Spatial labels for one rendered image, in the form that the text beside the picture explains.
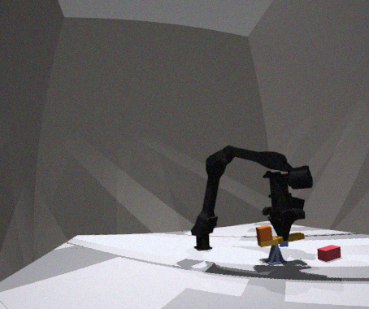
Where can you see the red block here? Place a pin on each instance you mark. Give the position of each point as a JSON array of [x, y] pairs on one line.
[[329, 253]]

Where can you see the orange rectangular bar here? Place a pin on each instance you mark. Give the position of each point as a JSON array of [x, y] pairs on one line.
[[264, 237]]

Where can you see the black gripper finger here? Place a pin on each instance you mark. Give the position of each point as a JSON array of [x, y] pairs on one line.
[[273, 221], [284, 227]]

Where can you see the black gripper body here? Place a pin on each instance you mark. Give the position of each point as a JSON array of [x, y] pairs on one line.
[[280, 207]]

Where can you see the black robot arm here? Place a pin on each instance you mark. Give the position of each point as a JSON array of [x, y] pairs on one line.
[[298, 178]]

